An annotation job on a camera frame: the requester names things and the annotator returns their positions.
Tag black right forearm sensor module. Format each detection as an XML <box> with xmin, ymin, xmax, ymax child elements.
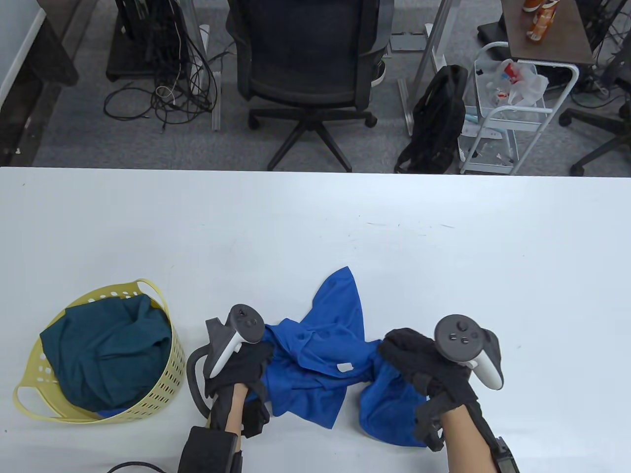
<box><xmin>493</xmin><ymin>436</ymin><xmax>519</xmax><ymax>473</ymax></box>

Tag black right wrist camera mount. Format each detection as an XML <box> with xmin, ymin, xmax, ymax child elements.
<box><xmin>414</xmin><ymin>400</ymin><xmax>445</xmax><ymax>452</ymax></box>

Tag brown side table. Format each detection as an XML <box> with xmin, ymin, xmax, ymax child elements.
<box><xmin>501</xmin><ymin>0</ymin><xmax>595</xmax><ymax>66</ymax></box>

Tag white utility cart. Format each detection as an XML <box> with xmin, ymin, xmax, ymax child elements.
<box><xmin>457</xmin><ymin>42</ymin><xmax>580</xmax><ymax>175</ymax></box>

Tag person's right forearm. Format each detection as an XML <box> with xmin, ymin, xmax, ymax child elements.
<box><xmin>438</xmin><ymin>406</ymin><xmax>499</xmax><ymax>473</ymax></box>

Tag black flat stand base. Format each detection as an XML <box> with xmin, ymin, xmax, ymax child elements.
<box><xmin>477</xmin><ymin>22</ymin><xmax>509</xmax><ymax>44</ymax></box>

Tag black floor cable bundle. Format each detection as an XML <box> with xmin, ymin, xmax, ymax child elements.
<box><xmin>104</xmin><ymin>30</ymin><xmax>223</xmax><ymax>134</ymax></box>

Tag grey metal base plate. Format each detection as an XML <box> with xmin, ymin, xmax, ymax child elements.
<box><xmin>389</xmin><ymin>32</ymin><xmax>427</xmax><ymax>52</ymax></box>

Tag grey metal desk leg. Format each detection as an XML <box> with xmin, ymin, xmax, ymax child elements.
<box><xmin>195</xmin><ymin>0</ymin><xmax>222</xmax><ymax>132</ymax></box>
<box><xmin>397</xmin><ymin>0</ymin><xmax>453</xmax><ymax>136</ymax></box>

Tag person's left hand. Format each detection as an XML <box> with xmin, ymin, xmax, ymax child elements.
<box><xmin>205</xmin><ymin>341</ymin><xmax>275</xmax><ymax>399</ymax></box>

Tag person's left forearm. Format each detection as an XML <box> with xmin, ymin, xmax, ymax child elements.
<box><xmin>211</xmin><ymin>384</ymin><xmax>248</xmax><ymax>435</ymax></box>

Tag blue t-shirt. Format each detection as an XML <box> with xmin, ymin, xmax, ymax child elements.
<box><xmin>261</xmin><ymin>266</ymin><xmax>429</xmax><ymax>448</ymax></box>

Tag black mesh office chair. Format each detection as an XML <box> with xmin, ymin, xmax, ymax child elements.
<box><xmin>226</xmin><ymin>0</ymin><xmax>395</xmax><ymax>173</ymax></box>

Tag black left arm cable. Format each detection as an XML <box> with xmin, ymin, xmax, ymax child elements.
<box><xmin>106</xmin><ymin>461</ymin><xmax>179</xmax><ymax>473</ymax></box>

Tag black backpack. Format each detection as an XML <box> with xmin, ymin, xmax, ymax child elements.
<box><xmin>394</xmin><ymin>64</ymin><xmax>469</xmax><ymax>174</ymax></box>

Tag black cable tangle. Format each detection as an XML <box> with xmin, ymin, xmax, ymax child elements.
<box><xmin>574</xmin><ymin>0</ymin><xmax>631</xmax><ymax>109</ymax></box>

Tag white plastic bag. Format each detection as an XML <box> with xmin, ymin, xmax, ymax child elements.
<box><xmin>475</xmin><ymin>58</ymin><xmax>549</xmax><ymax>107</ymax></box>

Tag dark teal towel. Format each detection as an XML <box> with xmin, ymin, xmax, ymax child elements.
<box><xmin>39</xmin><ymin>294</ymin><xmax>173</xmax><ymax>413</ymax></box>

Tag black left forearm box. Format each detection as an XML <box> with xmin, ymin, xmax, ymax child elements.
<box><xmin>178</xmin><ymin>426</ymin><xmax>245</xmax><ymax>473</ymax></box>

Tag black computer tower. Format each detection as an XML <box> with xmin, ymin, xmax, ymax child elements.
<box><xmin>106</xmin><ymin>0</ymin><xmax>194</xmax><ymax>82</ymax></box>

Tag person's right hand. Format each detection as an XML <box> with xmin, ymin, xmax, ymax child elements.
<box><xmin>379</xmin><ymin>328</ymin><xmax>480</xmax><ymax>413</ymax></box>

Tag black swivel chair base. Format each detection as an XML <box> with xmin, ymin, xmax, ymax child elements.
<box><xmin>559</xmin><ymin>47</ymin><xmax>631</xmax><ymax>177</ymax></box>

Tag yellow laundry basket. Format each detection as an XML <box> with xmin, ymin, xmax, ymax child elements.
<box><xmin>13</xmin><ymin>279</ymin><xmax>187</xmax><ymax>424</ymax></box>

